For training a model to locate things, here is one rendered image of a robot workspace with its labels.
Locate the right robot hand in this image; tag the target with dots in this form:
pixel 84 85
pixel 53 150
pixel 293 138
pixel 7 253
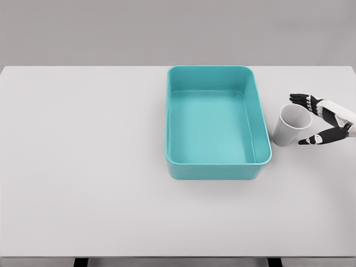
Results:
pixel 333 114

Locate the white paper cup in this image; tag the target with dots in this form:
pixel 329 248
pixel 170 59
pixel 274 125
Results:
pixel 289 125

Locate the teal plastic basket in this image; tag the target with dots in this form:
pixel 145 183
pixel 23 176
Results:
pixel 214 122

